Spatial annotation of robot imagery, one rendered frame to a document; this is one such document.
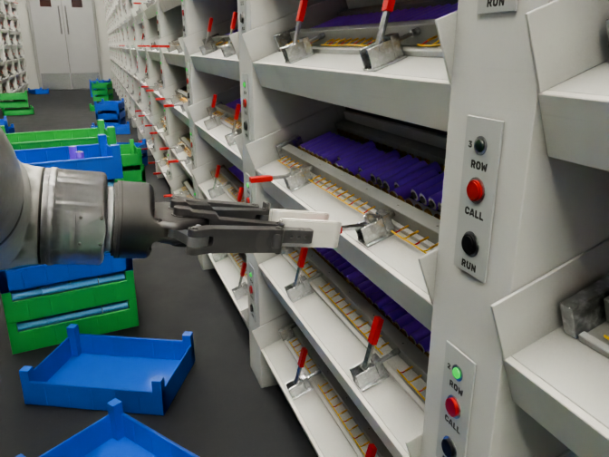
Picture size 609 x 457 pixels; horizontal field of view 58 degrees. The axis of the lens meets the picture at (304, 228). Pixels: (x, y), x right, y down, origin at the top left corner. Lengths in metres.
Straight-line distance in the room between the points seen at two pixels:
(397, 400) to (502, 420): 0.23
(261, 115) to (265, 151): 0.07
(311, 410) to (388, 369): 0.30
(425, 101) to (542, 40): 0.15
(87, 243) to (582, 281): 0.41
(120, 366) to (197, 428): 0.30
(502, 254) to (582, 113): 0.12
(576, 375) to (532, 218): 0.11
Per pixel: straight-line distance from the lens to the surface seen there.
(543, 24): 0.38
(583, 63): 0.41
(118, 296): 1.49
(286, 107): 1.04
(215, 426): 1.15
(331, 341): 0.82
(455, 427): 0.52
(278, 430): 1.13
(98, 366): 1.38
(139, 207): 0.53
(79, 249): 0.53
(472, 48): 0.44
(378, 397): 0.71
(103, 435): 1.15
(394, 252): 0.60
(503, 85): 0.41
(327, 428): 0.96
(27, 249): 0.53
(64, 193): 0.52
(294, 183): 0.87
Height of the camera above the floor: 0.70
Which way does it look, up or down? 19 degrees down
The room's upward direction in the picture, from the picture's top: straight up
